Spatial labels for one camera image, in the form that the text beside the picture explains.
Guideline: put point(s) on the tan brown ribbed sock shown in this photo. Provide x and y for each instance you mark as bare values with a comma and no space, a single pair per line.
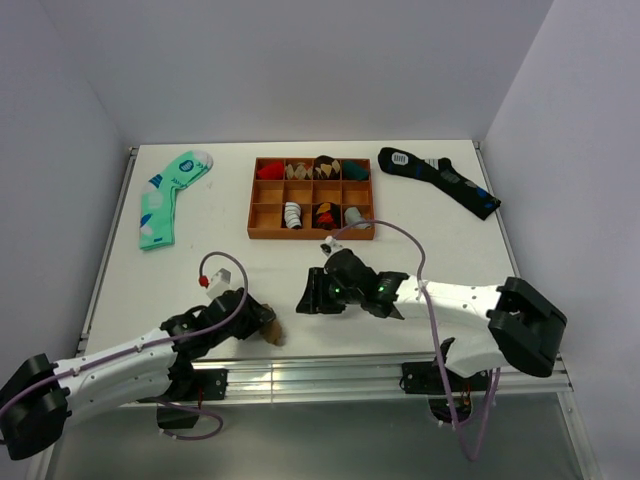
273,333

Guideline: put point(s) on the brown argyle rolled sock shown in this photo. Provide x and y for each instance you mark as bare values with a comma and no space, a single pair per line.
326,168

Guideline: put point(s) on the beige argyle rolled sock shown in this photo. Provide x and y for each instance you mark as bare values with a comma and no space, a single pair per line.
298,170

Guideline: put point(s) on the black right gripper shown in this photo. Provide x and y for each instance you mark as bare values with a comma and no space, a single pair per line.
315,299

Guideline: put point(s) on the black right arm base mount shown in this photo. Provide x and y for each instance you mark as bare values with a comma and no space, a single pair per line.
423,378

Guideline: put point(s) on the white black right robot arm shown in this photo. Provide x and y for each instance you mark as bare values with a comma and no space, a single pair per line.
511,324

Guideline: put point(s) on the dark teal rolled sock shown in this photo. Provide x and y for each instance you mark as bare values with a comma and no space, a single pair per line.
353,171

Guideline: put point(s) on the white striped rolled sock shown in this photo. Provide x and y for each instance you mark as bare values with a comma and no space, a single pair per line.
292,215

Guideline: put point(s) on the black blue patterned sock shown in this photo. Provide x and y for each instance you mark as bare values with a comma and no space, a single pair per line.
440,173

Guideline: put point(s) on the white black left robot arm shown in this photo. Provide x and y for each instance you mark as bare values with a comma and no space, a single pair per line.
43,397

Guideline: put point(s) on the aluminium table edge rail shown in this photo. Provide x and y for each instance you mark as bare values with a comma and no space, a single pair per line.
352,356

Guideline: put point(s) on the orange compartment tray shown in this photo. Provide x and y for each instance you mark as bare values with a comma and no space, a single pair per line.
268,197

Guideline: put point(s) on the mint green patterned sock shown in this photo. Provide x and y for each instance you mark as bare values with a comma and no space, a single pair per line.
158,198

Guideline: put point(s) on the black red argyle rolled sock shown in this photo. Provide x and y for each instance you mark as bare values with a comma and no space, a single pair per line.
326,216

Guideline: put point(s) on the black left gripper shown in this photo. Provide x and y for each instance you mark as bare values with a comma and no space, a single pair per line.
255,315

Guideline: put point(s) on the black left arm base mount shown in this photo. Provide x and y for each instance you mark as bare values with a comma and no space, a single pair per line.
205,385

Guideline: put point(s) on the grey rolled sock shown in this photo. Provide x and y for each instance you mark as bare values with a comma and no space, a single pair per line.
353,216

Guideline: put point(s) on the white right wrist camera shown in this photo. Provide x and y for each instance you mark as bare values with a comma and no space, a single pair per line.
330,246

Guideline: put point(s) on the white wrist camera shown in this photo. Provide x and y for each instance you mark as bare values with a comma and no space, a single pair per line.
330,246
218,284

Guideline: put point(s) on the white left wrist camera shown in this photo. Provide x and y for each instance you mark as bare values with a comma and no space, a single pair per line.
218,284

